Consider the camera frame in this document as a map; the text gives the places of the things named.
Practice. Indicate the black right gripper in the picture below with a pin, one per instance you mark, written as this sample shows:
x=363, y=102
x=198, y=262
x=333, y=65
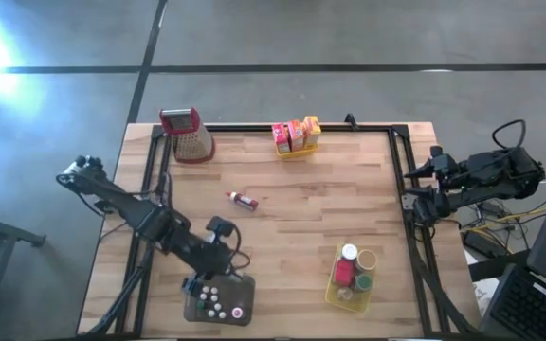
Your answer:
x=446, y=168

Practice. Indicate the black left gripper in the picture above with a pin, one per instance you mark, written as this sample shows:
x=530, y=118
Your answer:
x=213, y=263

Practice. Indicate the small white-capped dropper bottle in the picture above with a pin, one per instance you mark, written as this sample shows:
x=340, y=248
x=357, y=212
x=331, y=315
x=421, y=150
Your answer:
x=214, y=298
x=214, y=290

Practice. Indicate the small dark dropper bottle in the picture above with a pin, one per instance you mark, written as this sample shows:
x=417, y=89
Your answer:
x=211, y=313
x=203, y=297

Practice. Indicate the small green dropper bottle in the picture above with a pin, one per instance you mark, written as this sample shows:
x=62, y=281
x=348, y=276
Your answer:
x=200, y=305

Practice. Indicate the red bottle with conical cap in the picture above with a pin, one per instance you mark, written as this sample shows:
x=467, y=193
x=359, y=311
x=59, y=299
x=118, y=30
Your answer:
x=243, y=202

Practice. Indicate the glass jar with white lid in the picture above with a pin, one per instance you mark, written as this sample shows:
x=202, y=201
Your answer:
x=350, y=252

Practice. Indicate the jar with green lid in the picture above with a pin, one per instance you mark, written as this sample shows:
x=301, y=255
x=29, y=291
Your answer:
x=362, y=282

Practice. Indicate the red smoked paprika tin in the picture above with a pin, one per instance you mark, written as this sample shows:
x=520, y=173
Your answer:
x=344, y=272

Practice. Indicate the yellow carton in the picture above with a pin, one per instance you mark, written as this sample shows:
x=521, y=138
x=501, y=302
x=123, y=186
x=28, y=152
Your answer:
x=312, y=130

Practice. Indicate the orange printed box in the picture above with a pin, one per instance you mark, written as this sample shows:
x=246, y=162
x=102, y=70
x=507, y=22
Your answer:
x=296, y=134

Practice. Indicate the yellow translucent plastic bin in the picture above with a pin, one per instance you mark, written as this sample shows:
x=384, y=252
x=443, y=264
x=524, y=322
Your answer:
x=356, y=305

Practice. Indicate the red printed carton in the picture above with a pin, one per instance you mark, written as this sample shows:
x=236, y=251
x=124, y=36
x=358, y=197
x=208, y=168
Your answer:
x=280, y=136

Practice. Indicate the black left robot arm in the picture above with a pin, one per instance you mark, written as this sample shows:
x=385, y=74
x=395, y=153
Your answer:
x=126, y=206

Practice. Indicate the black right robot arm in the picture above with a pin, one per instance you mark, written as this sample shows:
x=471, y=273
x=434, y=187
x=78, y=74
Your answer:
x=491, y=182

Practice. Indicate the silver mounting plate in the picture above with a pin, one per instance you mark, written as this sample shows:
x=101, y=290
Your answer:
x=406, y=202

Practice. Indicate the grey translucent plastic bin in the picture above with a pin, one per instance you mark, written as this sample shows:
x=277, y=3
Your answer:
x=242, y=293

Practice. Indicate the black power adapter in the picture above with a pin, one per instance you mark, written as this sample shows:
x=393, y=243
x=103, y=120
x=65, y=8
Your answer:
x=479, y=242

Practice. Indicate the yellow mesh basket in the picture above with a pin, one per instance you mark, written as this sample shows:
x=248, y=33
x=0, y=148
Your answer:
x=301, y=152

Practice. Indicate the black laptop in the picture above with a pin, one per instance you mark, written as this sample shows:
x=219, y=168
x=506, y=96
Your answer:
x=533, y=308

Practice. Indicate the grey metal bench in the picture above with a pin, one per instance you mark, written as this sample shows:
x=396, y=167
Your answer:
x=7, y=232

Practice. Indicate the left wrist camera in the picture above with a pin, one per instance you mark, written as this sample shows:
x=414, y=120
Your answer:
x=219, y=226

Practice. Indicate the black clamp mount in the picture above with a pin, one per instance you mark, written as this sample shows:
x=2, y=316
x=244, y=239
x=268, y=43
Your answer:
x=351, y=120

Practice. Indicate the black aluminium table frame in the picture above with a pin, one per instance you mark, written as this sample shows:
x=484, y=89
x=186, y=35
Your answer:
x=244, y=128

